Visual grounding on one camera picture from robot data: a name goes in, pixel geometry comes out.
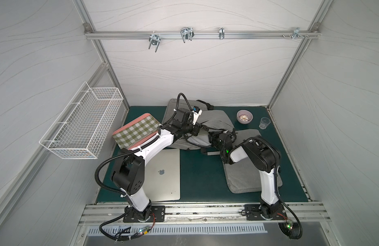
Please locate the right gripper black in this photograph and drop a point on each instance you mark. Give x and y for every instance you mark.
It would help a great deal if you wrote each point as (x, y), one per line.
(214, 138)

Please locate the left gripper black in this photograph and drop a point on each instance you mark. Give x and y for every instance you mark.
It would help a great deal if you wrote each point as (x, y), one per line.
(192, 123)

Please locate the grey laptop sleeve bag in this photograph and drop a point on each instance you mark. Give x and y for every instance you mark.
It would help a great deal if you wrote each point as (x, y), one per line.
(214, 121)

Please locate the silver apple laptop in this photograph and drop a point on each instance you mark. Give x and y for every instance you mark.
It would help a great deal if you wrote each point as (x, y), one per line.
(162, 176)

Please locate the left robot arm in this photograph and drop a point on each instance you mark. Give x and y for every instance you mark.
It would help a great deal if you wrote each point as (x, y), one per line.
(147, 137)

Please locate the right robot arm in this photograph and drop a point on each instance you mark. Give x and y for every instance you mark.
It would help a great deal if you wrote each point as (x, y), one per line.
(262, 155)

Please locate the pink bowl with contents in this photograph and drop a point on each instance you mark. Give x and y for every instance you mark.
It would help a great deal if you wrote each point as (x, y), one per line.
(244, 117)

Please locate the clear plastic cup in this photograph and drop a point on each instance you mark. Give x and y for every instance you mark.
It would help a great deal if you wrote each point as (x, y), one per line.
(264, 123)

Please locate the green checkered cloth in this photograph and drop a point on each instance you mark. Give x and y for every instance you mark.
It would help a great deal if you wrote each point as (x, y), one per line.
(135, 132)

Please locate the metal hook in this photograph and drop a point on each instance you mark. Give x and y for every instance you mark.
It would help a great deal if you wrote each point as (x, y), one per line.
(296, 34)
(154, 40)
(221, 33)
(187, 33)

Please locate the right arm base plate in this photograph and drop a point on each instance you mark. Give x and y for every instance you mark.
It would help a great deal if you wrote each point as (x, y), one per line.
(252, 212)

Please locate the white slotted cable duct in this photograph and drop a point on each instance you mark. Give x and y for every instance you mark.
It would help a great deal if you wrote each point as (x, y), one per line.
(191, 229)

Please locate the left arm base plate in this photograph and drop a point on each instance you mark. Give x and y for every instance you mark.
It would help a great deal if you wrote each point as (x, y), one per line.
(157, 213)

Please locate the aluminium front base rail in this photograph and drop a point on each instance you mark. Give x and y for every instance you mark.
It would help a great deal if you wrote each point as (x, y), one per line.
(198, 213)

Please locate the white wire basket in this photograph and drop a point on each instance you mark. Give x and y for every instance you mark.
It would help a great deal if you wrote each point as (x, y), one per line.
(81, 129)

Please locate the aluminium crossbar rail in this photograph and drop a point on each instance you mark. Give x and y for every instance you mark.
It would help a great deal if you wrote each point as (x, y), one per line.
(198, 35)

